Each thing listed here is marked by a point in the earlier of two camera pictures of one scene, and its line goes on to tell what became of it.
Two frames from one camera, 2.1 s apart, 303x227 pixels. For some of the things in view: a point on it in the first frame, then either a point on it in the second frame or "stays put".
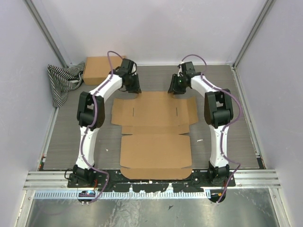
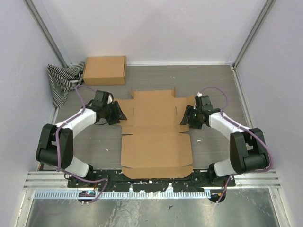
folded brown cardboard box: [96, 69] stays put
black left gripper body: [133, 84] -> [113, 113]
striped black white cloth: [64, 80] stays put
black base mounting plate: [104, 181] stays put
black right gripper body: [177, 84] -> [194, 120]
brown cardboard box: [155, 148] stays put
